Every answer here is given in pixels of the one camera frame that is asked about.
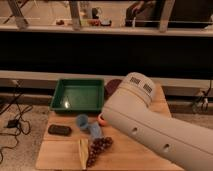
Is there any black power adapter with cables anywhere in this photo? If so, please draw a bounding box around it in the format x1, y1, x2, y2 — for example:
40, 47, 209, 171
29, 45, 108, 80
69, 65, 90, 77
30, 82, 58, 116
0, 82, 33, 164

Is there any black rectangular case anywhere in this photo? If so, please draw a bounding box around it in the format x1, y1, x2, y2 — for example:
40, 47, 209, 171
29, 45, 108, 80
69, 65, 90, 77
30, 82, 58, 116
48, 125, 72, 136

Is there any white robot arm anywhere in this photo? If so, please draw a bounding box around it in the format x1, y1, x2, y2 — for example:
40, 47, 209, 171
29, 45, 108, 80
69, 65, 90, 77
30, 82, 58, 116
102, 72, 213, 171

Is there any blue cloth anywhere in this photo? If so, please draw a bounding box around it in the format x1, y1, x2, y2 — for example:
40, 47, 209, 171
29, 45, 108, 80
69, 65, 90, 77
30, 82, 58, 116
89, 122, 103, 140

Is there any blue plastic cup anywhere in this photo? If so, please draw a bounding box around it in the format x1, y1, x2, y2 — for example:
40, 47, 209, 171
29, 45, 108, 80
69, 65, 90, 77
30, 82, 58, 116
76, 114, 89, 130

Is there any purple grape bunch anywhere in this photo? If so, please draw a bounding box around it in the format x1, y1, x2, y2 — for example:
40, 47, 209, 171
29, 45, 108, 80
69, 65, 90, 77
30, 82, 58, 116
87, 137, 113, 167

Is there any yellow corn cob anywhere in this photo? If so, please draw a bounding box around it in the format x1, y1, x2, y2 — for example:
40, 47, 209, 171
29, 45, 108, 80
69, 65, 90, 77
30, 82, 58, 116
78, 139, 89, 170

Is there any orange apple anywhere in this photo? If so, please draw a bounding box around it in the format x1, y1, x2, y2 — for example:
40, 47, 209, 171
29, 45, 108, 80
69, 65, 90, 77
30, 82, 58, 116
97, 114, 107, 126

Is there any wooden table board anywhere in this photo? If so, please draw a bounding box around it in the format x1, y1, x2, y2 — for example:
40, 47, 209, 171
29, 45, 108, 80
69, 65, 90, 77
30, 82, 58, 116
35, 83, 190, 171

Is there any green plastic tray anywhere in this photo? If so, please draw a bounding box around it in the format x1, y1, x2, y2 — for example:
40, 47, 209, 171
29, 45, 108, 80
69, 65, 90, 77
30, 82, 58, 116
50, 78, 104, 113

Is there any purple bowl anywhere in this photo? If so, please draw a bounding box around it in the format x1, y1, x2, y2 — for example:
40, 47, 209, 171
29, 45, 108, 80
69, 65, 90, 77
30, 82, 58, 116
105, 79, 121, 98

